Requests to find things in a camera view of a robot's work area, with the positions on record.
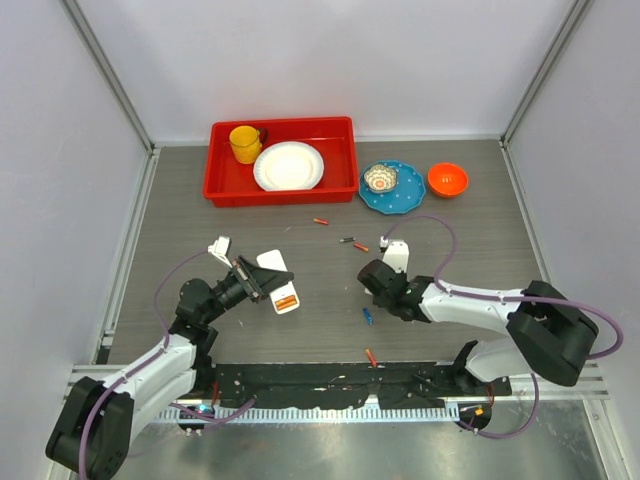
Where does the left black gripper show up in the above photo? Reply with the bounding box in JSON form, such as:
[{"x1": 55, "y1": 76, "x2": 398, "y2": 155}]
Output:
[{"x1": 202, "y1": 256, "x2": 292, "y2": 324}]

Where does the white remote control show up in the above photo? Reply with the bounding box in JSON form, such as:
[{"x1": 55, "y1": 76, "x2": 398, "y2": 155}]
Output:
[{"x1": 257, "y1": 249, "x2": 301, "y2": 315}]

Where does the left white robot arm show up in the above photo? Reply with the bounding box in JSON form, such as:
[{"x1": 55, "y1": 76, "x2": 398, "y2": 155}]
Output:
[{"x1": 45, "y1": 249, "x2": 294, "y2": 479}]

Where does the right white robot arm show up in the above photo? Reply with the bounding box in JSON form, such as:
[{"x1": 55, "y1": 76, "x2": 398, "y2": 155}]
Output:
[{"x1": 357, "y1": 259, "x2": 598, "y2": 395}]

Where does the blue battery right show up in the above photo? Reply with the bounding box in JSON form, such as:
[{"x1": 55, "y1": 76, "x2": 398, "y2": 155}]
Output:
[{"x1": 363, "y1": 308, "x2": 374, "y2": 326}]

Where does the red orange battery centre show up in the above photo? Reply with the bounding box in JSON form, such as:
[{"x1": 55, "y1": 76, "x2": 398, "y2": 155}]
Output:
[{"x1": 353, "y1": 242, "x2": 369, "y2": 252}]

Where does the red battery near base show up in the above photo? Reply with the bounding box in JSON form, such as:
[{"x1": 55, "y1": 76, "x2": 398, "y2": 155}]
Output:
[{"x1": 364, "y1": 348, "x2": 378, "y2": 368}]

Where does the red plastic tray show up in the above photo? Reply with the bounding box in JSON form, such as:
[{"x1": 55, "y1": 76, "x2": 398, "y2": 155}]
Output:
[{"x1": 202, "y1": 116, "x2": 359, "y2": 208}]

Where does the blue dotted plate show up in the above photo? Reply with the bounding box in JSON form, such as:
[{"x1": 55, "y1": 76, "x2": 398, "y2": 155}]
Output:
[{"x1": 358, "y1": 160, "x2": 427, "y2": 215}]

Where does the small patterned bowl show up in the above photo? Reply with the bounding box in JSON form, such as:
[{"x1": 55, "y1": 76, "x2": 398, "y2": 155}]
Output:
[{"x1": 363, "y1": 164, "x2": 398, "y2": 194}]

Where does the white paper plate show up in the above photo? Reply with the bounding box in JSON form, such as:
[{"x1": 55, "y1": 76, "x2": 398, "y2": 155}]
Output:
[{"x1": 253, "y1": 141, "x2": 325, "y2": 191}]

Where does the orange plastic bowl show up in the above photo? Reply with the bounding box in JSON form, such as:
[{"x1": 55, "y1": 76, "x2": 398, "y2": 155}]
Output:
[{"x1": 427, "y1": 162, "x2": 469, "y2": 198}]

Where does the yellow mug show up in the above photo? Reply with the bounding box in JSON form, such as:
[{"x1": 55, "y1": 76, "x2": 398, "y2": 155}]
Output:
[{"x1": 229, "y1": 125, "x2": 268, "y2": 165}]

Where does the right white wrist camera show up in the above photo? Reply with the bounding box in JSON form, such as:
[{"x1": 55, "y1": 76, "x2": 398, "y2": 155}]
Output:
[{"x1": 379, "y1": 237, "x2": 410, "y2": 274}]

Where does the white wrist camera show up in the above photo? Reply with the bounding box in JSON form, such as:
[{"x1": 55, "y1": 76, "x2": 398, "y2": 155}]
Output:
[
  {"x1": 207, "y1": 235, "x2": 232, "y2": 268},
  {"x1": 379, "y1": 237, "x2": 410, "y2": 274}
]

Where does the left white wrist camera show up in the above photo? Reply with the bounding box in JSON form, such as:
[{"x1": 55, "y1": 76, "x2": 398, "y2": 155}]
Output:
[{"x1": 207, "y1": 235, "x2": 232, "y2": 268}]

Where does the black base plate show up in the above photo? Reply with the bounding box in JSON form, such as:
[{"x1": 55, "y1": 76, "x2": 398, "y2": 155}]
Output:
[{"x1": 215, "y1": 362, "x2": 512, "y2": 410}]

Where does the slotted cable duct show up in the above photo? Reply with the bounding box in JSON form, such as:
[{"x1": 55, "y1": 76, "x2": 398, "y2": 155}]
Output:
[{"x1": 157, "y1": 405, "x2": 460, "y2": 425}]

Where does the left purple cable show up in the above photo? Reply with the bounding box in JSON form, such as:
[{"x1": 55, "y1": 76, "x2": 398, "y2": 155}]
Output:
[{"x1": 78, "y1": 250, "x2": 257, "y2": 480}]

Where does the purple cable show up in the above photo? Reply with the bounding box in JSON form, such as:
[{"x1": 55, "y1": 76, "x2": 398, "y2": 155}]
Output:
[
  {"x1": 78, "y1": 250, "x2": 257, "y2": 480},
  {"x1": 383, "y1": 214, "x2": 625, "y2": 441}
]

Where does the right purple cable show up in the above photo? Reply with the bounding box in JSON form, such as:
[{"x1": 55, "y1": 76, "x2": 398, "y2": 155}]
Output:
[{"x1": 383, "y1": 214, "x2": 625, "y2": 441}]

